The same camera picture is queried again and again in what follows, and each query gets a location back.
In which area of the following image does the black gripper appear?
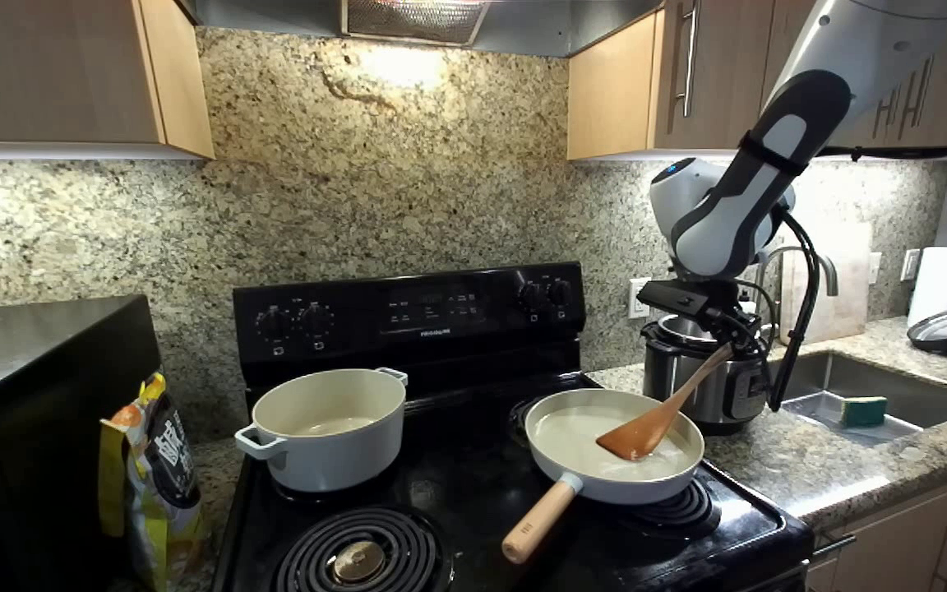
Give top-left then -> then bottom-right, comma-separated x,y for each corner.
635,272 -> 770,364

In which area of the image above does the wooden cooking spatula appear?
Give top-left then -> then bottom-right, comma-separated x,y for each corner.
593,341 -> 735,463

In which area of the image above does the stainless steel pressure cooker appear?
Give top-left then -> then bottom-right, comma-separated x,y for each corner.
637,312 -> 777,433

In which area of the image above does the chrome sink faucet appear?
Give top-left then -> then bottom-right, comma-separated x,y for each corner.
756,240 -> 843,331

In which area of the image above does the pale cutting board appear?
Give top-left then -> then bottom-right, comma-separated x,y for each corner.
778,216 -> 876,349

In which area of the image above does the green yellow sponge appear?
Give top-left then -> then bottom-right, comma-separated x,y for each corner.
836,391 -> 890,431

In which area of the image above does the steel kitchen sink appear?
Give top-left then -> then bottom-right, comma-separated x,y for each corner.
762,349 -> 947,447

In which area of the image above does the wooden base cabinet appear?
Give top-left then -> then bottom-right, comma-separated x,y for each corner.
802,456 -> 947,592

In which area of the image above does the wooden upper cabinet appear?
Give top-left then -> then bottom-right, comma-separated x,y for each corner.
0,0 -> 216,163
564,0 -> 947,163

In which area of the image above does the black electric stove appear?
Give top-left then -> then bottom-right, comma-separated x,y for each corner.
211,261 -> 815,592

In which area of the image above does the steel range hood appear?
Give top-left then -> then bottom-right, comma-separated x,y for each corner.
175,0 -> 667,60

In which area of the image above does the yellow black snack bag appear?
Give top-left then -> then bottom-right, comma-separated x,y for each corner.
94,369 -> 216,592

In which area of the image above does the black microwave oven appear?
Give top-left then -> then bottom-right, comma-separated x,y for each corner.
0,293 -> 165,592

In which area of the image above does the white frying pan wooden handle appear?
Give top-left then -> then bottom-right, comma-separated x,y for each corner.
500,386 -> 710,568

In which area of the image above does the white two-handled pot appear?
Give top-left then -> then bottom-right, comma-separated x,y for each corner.
234,364 -> 410,496

